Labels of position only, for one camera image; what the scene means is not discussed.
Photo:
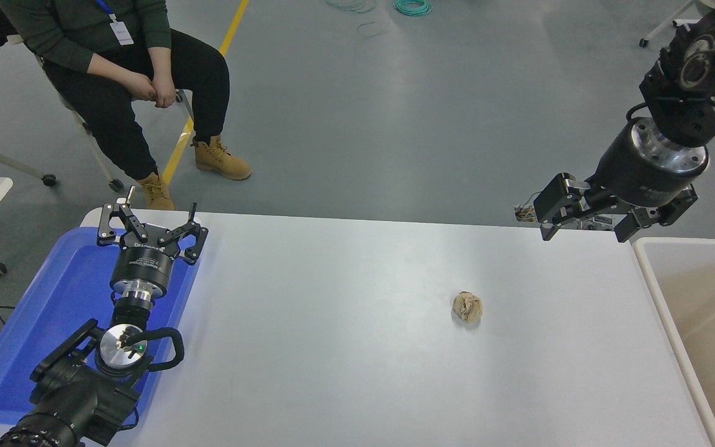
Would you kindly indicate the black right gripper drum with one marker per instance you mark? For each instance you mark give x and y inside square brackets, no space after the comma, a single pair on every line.
[634,180]

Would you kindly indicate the seated person's right hand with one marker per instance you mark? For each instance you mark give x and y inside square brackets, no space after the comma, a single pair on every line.
[141,85]

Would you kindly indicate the white rolling frame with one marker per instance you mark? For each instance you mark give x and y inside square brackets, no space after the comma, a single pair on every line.
[668,22]

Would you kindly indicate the grey rolling chair base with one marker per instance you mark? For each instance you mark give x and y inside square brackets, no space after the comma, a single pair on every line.
[4,160]

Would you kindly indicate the white chair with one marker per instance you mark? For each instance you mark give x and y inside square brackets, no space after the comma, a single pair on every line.
[98,154]

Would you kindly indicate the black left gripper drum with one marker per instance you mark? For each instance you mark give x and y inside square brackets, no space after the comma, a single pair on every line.
[143,264]

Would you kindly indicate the tan paper ball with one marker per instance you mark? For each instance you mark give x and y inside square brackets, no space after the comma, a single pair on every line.
[468,307]

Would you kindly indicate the large pale bin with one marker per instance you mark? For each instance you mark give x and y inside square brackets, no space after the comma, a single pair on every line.
[705,310]

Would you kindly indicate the seated person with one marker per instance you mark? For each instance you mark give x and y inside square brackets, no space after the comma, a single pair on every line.
[115,118]

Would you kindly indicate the seated person's left hand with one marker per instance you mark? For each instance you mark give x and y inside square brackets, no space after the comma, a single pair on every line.
[165,92]

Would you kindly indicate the small silver device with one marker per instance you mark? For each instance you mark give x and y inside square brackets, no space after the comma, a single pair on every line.
[599,220]

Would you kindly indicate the blue plastic tray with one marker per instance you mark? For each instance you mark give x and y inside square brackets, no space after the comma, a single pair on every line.
[53,310]

